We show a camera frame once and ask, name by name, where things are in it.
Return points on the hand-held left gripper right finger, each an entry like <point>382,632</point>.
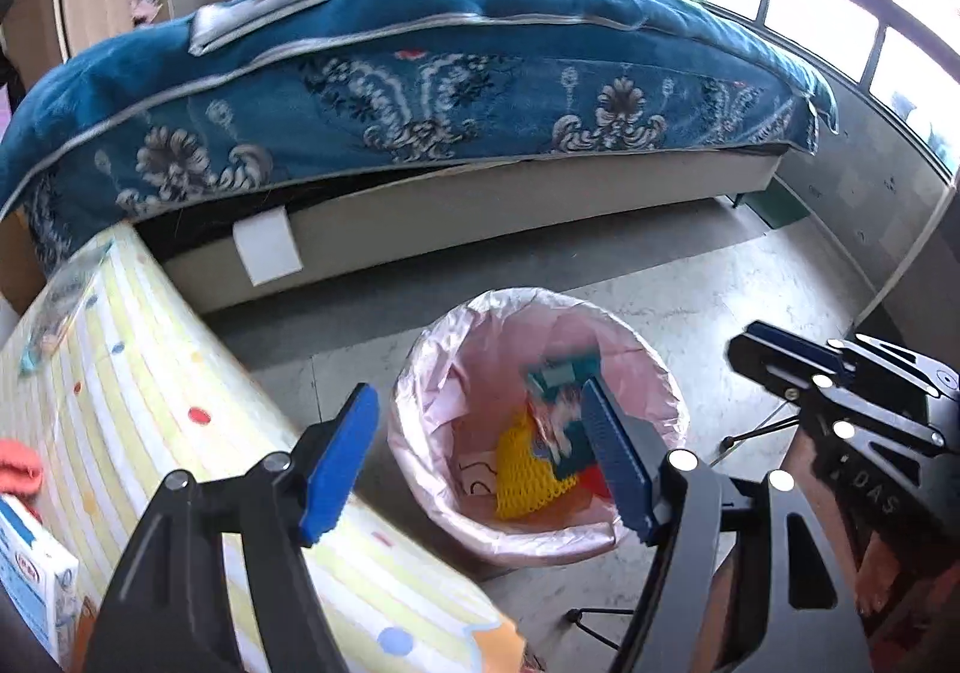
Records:
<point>615,463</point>

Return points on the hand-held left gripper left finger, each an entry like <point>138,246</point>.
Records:
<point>337,470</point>

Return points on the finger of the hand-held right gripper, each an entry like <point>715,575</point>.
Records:
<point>795,345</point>
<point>757,362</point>

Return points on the trash bin with pink bag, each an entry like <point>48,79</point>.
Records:
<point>465,373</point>

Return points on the clear plastic blister packet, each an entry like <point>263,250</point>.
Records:
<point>64,298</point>

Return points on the person's right hand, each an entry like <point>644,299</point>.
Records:
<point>892,583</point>

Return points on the red wrapper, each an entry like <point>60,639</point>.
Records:
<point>595,482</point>

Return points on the colourful snack packet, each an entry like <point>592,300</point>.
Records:
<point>559,429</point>

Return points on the yellow foam fruit net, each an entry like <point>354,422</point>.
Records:
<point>525,478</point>

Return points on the yellow striped dotted tablecloth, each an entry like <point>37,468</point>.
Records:
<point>150,373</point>

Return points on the white tag on bed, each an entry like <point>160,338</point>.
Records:
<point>266,249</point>

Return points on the coral cloth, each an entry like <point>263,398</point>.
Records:
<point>16,467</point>

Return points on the white and blue carton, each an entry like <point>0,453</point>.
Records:
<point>30,575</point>

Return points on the teal paper scrap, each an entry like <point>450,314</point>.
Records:
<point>31,360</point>

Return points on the arched window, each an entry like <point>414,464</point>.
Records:
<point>817,6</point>

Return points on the cardboard box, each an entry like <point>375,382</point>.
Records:
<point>15,268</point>

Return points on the blue floral blanket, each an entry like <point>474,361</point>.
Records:
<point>450,28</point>

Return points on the grey folded cloth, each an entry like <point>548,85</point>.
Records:
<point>240,17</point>

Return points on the beige upholstered bed frame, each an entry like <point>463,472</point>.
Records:
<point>525,193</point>

